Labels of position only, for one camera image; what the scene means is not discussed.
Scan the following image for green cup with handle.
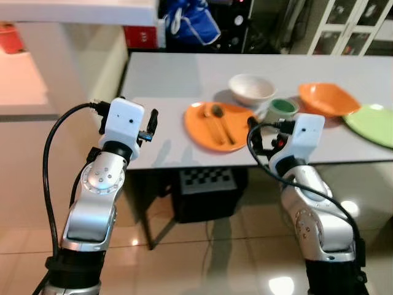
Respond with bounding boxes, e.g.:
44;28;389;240
255;98;300;124

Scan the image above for blue bag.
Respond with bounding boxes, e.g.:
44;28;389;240
163;0;222;45

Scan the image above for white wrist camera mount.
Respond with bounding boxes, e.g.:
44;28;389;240
284;114;325;162
100;98;146;151

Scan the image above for metal spoon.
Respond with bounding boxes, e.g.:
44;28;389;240
211;104;235;146

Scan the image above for white bowl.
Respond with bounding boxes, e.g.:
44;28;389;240
228;74;277;106

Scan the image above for light green plate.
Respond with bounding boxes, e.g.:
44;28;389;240
343;104;393;149

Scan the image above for black box with checker pattern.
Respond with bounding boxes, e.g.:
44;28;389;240
172;167;249;223

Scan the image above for orange bowl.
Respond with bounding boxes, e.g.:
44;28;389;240
298;82;362;119

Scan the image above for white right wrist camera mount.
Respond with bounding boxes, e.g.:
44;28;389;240
284;114;325;162

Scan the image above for orange flat plate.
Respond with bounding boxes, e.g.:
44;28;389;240
184;101;257;153

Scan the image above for red container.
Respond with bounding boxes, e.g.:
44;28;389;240
0;22;25;55

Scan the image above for red cardboard box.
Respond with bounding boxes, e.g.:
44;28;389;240
123;26;161;50

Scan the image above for black table leg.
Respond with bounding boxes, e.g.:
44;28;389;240
132;170;154;250

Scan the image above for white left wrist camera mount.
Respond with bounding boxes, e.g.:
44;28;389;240
100;98;146;151

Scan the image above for white countertop slab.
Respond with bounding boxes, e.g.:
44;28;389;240
0;0;159;26

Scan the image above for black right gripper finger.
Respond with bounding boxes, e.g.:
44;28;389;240
247;118;263;154

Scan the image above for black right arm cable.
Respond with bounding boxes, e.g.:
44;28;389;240
246;120;367;286

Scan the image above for white glass door cabinet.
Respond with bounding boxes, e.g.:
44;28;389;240
307;0;393;56

